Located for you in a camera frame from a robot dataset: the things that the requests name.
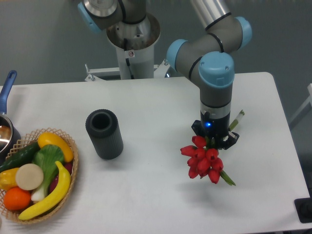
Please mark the blue handled saucepan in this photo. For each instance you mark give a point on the blue handled saucepan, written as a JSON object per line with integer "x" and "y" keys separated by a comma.
{"x": 8, "y": 133}

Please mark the yellow banana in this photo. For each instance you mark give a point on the yellow banana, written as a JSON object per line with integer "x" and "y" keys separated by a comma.
{"x": 53, "y": 198}

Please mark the orange fruit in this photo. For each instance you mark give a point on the orange fruit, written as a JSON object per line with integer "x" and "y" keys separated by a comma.
{"x": 16, "y": 199}

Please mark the dark grey ribbed vase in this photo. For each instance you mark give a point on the dark grey ribbed vase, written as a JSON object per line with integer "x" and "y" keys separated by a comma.
{"x": 103, "y": 129}

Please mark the woven wicker basket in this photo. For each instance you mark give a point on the woven wicker basket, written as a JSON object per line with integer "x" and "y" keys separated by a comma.
{"x": 21, "y": 143}

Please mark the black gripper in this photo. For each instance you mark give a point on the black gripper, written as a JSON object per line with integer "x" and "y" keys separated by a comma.
{"x": 215, "y": 128}

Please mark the red tulip bouquet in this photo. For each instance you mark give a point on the red tulip bouquet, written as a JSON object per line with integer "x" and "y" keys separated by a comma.
{"x": 204, "y": 157}

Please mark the green bok choy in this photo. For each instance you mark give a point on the green bok choy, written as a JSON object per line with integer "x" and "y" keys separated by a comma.
{"x": 45, "y": 158}

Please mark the green cucumber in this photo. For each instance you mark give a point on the green cucumber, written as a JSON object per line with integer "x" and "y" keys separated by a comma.
{"x": 22, "y": 157}

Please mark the black device at table edge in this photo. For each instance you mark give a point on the black device at table edge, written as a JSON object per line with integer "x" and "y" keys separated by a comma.
{"x": 304, "y": 209}

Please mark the beige round disc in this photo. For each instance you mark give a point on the beige round disc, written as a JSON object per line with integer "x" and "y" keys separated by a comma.
{"x": 29, "y": 176}

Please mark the dark red vegetable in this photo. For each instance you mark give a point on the dark red vegetable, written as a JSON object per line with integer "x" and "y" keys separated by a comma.
{"x": 68, "y": 166}

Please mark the yellow bell pepper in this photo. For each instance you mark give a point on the yellow bell pepper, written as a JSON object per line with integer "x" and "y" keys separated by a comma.
{"x": 7, "y": 179}

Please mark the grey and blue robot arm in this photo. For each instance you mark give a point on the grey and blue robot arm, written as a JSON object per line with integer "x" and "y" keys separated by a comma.
{"x": 206, "y": 62}

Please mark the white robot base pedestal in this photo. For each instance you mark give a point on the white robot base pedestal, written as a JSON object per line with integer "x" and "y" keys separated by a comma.
{"x": 134, "y": 45}

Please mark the white frame at right edge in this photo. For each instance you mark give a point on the white frame at right edge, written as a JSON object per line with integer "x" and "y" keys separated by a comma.
{"x": 302, "y": 110}

